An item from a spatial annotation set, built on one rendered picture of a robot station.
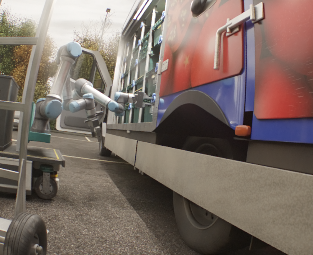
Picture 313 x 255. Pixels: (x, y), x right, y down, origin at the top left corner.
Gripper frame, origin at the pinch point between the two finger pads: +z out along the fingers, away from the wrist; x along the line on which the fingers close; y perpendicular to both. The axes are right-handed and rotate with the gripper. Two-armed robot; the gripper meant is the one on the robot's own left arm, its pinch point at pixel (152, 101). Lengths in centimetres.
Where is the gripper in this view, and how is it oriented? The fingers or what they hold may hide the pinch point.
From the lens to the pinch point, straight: 213.4
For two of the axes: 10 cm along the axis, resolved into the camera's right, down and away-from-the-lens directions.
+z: 9.5, 1.2, 2.9
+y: -2.9, 0.1, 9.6
